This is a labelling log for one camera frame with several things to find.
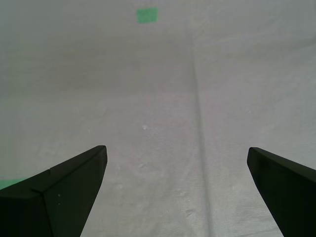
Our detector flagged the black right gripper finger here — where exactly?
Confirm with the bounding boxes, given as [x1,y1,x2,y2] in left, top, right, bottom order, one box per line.
[0,145,108,237]
[247,147,316,237]

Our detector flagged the long green tape strip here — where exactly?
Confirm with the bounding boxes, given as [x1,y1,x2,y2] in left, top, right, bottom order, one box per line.
[0,178,26,190]

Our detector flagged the white table cover sheet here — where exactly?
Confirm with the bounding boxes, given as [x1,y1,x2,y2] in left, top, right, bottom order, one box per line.
[0,0,316,237]

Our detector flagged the small green tape mark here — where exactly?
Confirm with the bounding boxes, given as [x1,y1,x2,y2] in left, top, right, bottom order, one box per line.
[136,7,158,24]

